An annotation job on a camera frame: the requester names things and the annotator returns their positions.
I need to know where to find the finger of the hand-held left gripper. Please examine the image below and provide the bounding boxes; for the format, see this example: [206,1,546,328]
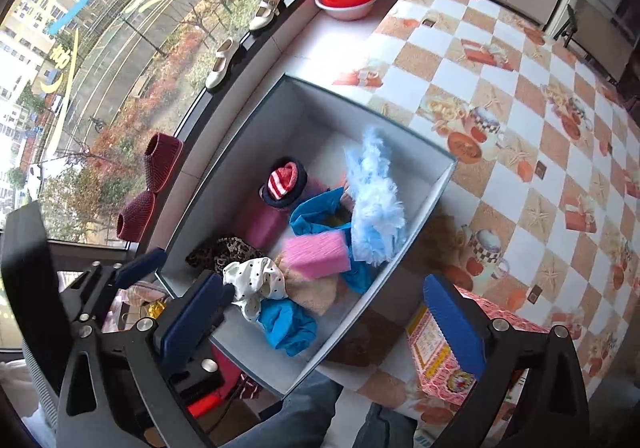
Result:
[102,247,168,289]

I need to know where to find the leopard print scrunchie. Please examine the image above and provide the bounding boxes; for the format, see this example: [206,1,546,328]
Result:
[186,237,266,276]

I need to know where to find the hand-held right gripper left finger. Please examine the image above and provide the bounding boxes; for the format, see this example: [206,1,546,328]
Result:
[55,270,301,448]

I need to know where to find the light pink sponge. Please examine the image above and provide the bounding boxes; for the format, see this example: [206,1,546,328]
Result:
[284,233,351,279]

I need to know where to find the pink patterned carton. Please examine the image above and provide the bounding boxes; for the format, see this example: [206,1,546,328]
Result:
[405,285,551,399]

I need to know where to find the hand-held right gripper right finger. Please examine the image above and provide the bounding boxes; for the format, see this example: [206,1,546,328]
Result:
[422,272,593,448]

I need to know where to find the grey storage box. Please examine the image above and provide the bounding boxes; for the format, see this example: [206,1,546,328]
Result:
[155,72,458,396]

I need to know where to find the white plastic basin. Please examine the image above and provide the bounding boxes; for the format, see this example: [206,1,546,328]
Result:
[315,0,381,22]

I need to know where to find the folding chair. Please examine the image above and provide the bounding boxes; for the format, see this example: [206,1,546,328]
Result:
[552,0,640,83]

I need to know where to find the maroon knit slipper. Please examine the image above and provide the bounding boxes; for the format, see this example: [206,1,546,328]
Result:
[116,192,158,241]
[143,132,185,191]

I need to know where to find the red bag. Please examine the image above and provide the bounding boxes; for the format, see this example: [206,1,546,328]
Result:
[210,348,261,401]

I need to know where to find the striped knit socks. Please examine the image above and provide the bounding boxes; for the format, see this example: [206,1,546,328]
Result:
[259,157,308,211]

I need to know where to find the checkered printed tablecloth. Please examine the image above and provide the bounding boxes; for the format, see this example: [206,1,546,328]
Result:
[332,0,640,429]

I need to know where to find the white polka dot scrunchie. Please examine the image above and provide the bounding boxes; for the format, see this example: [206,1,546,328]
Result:
[222,258,288,321]

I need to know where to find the beige towel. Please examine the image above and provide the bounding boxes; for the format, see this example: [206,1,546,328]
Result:
[272,253,341,315]

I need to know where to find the person's leg in jeans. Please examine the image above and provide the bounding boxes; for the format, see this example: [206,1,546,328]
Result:
[220,370,418,448]

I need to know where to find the cream heeled shoe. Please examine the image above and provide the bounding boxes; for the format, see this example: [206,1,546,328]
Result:
[205,38,241,89]
[248,0,281,32]

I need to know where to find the light blue fluffy duster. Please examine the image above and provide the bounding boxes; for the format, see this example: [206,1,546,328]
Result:
[342,125,407,265]

